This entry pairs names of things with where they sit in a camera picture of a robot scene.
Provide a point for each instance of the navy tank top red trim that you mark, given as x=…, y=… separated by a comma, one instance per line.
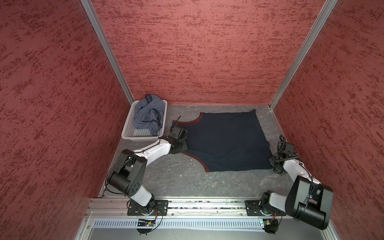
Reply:
x=227, y=142

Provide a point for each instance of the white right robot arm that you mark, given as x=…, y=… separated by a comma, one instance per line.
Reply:
x=308, y=201

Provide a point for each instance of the white plastic laundry basket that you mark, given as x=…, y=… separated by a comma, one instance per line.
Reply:
x=131, y=133

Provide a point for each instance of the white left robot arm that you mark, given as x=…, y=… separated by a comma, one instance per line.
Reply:
x=126, y=175

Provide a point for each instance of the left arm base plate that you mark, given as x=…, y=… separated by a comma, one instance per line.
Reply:
x=154, y=208

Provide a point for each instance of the aluminium front rail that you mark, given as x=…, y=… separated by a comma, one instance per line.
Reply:
x=175, y=207

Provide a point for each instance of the right circuit board with wires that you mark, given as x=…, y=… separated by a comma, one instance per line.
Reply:
x=271, y=226

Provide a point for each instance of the left circuit board with wires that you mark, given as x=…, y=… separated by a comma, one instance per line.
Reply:
x=144, y=226

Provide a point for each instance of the circuit board with wires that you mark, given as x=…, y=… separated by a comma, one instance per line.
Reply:
x=271, y=226
x=144, y=226

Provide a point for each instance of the aluminium corner post left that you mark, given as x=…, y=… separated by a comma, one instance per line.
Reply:
x=97, y=26

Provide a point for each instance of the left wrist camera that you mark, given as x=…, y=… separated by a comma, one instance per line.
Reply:
x=177, y=133

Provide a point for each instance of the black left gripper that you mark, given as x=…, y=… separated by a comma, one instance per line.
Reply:
x=185, y=147

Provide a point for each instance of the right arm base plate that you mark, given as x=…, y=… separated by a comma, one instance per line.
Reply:
x=255, y=207

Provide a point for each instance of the aluminium corner post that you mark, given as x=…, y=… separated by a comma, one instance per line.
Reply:
x=317, y=26
x=97, y=26

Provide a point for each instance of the grey-blue tank top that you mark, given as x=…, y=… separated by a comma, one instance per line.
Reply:
x=149, y=114

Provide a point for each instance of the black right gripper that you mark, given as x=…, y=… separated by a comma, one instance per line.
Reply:
x=271, y=160

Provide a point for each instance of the slotted white cable duct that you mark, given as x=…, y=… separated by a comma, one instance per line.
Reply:
x=253, y=225

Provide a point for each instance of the aluminium corner post right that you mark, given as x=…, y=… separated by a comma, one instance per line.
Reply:
x=317, y=26

